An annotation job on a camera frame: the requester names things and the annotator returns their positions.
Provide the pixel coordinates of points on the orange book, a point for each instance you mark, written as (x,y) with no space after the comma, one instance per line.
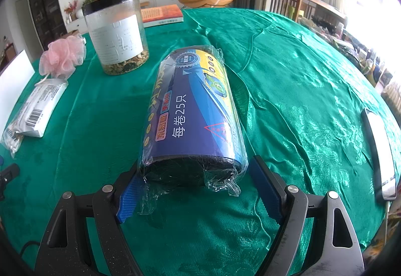
(161,14)

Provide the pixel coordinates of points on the wooden dining chair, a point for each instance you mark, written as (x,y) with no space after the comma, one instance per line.
(6,53)

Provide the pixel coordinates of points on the bushy green potted plant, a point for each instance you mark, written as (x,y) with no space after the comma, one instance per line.
(91,0)

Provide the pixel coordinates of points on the red flowers in vase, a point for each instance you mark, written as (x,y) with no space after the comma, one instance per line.
(71,8)

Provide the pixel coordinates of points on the grey sealed packet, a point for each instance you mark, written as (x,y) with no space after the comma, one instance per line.
(37,107)

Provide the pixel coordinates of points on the smartphone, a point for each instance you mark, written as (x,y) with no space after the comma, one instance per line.
(379,154)

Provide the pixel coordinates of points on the row of assorted bottles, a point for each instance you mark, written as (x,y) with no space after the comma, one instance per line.
(360,53)

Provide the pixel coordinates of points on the pink bath pouf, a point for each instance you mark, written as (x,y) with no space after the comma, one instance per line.
(62,55)

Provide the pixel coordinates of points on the white cardboard box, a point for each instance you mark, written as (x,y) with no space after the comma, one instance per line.
(15,82)

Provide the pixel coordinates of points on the bag of cotton swabs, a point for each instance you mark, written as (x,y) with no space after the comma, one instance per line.
(11,141)

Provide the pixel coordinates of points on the tall black display cabinet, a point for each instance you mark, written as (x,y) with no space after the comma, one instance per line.
(47,3)

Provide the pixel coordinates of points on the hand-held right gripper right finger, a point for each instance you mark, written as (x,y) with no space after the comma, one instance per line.
(269,188)

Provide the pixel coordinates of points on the clear jar with black lid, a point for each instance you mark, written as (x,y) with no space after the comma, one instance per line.
(116,31)

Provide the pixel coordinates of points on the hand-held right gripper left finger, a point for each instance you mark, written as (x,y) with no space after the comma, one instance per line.
(127,201)

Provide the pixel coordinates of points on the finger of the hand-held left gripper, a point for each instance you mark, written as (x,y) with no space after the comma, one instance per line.
(9,174)

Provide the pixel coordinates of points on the blue trash bag roll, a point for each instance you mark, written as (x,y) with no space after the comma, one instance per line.
(188,113)

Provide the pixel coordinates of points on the green tablecloth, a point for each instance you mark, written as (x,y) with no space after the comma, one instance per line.
(297,91)

